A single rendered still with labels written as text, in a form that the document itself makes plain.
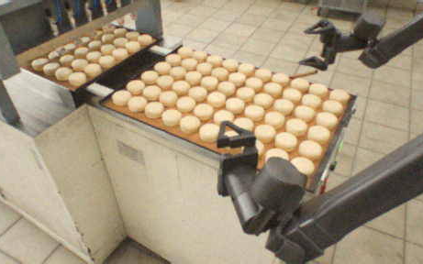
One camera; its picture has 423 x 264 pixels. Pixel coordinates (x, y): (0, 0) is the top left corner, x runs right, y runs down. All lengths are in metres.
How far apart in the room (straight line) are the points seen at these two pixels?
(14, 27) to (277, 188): 0.78
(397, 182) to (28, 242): 1.69
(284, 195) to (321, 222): 0.06
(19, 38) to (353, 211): 0.88
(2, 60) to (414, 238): 1.83
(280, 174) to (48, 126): 0.73
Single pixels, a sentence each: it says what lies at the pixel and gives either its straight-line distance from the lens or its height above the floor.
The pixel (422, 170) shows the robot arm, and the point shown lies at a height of 1.14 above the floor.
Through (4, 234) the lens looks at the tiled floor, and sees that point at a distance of 1.97.
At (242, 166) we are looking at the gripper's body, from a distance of 0.57.
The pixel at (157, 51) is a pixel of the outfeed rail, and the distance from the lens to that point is 1.19.
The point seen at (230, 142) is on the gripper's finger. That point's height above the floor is 1.05.
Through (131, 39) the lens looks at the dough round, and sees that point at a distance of 1.26.
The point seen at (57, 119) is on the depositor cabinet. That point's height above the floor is 0.84.
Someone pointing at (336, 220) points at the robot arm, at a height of 1.04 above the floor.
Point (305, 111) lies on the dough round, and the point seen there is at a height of 0.92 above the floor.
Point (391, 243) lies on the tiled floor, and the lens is 1.87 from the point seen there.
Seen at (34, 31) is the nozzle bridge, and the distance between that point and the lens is 1.03.
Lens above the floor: 1.43
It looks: 42 degrees down
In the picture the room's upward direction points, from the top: straight up
